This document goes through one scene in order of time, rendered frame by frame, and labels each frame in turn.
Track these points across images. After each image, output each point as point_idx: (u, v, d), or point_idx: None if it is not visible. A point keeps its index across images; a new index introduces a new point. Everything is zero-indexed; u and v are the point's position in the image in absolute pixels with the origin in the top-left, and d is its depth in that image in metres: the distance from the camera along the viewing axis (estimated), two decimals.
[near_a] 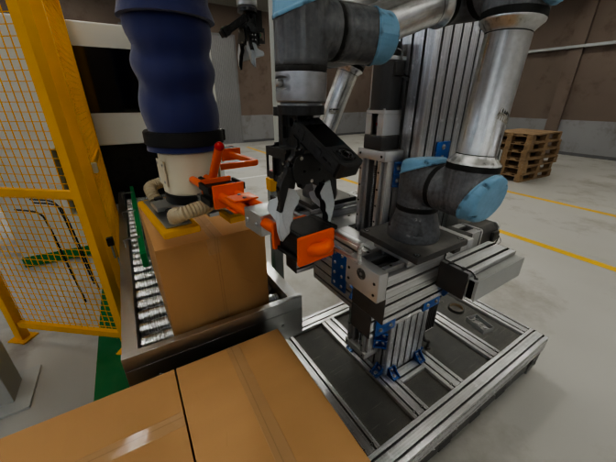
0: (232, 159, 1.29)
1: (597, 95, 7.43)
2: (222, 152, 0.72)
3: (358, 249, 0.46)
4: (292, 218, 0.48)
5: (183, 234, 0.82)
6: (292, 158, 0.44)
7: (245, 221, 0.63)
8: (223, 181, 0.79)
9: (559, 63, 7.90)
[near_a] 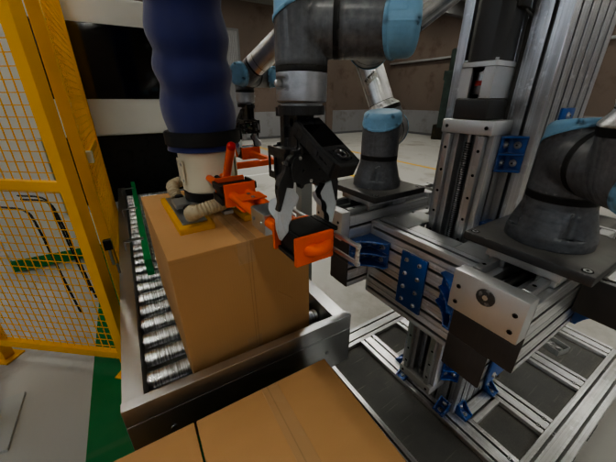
0: (252, 158, 1.31)
1: (615, 90, 7.15)
2: (234, 152, 0.74)
3: (357, 251, 0.46)
4: (291, 217, 0.48)
5: (199, 231, 0.85)
6: (291, 158, 0.44)
7: (251, 220, 0.64)
8: (236, 180, 0.81)
9: None
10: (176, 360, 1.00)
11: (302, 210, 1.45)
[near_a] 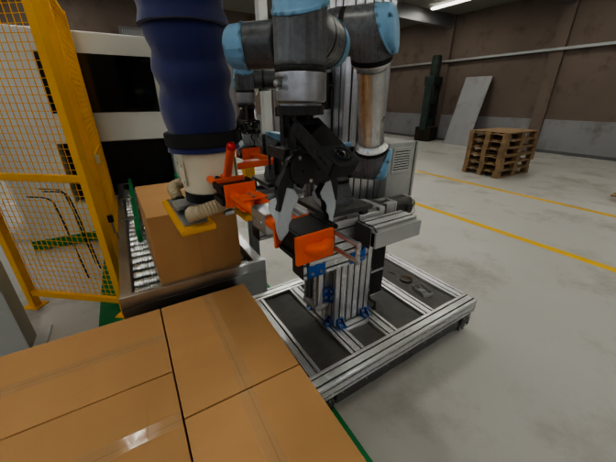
0: (253, 158, 1.31)
1: (577, 95, 7.75)
2: (234, 152, 0.74)
3: (357, 249, 0.45)
4: (291, 217, 0.48)
5: (200, 231, 0.85)
6: (291, 158, 0.44)
7: (252, 220, 0.64)
8: (236, 180, 0.81)
9: (542, 65, 8.21)
10: None
11: None
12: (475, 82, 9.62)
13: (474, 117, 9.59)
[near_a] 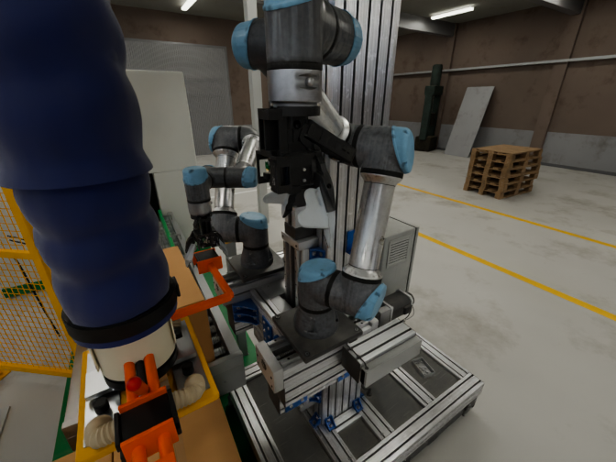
0: None
1: (581, 109, 7.54)
2: (139, 388, 0.50)
3: None
4: None
5: (106, 454, 0.61)
6: (323, 158, 0.44)
7: None
8: (154, 398, 0.57)
9: (545, 77, 8.00)
10: None
11: (228, 262, 1.84)
12: (476, 93, 9.41)
13: (475, 128, 9.38)
